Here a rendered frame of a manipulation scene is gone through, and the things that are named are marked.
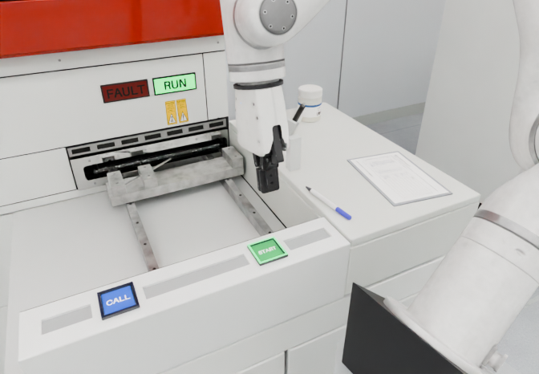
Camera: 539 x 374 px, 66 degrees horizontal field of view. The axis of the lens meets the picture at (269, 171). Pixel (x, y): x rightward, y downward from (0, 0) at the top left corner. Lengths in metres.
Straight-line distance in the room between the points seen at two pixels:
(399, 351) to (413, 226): 0.32
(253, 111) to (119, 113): 0.63
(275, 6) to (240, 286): 0.44
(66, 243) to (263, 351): 0.53
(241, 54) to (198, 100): 0.64
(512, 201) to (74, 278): 0.84
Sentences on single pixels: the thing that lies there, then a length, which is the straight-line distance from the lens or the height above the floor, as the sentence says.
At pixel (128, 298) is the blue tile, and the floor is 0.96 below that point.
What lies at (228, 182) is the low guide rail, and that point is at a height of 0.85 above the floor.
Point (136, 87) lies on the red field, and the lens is 1.16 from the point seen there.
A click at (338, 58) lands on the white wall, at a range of 3.30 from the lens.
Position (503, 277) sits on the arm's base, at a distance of 0.65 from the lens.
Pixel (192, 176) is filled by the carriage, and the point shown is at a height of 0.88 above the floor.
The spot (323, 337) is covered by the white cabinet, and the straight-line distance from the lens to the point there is 0.95.
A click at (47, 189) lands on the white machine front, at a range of 1.26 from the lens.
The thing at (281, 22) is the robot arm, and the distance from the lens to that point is 0.52.
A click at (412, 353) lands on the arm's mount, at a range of 0.64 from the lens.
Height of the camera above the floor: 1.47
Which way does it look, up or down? 30 degrees down
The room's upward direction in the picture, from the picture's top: straight up
